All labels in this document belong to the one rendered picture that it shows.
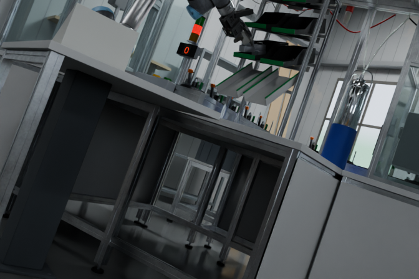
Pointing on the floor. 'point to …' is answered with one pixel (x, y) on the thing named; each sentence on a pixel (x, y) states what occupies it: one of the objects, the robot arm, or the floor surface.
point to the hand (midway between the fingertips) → (248, 41)
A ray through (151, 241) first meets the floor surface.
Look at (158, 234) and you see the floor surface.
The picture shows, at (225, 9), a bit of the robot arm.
